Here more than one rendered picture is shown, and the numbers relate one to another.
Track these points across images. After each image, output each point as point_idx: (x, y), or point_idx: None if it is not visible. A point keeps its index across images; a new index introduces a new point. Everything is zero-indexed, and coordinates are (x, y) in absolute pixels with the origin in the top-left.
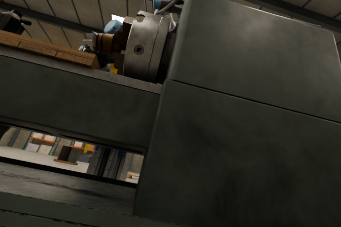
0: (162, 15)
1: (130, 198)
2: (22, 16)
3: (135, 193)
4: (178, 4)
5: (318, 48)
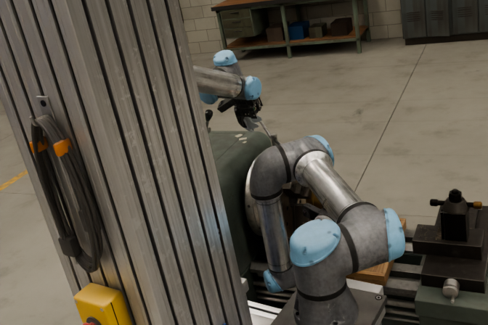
0: (231, 96)
1: (282, 307)
2: (449, 195)
3: (277, 307)
4: (249, 117)
5: None
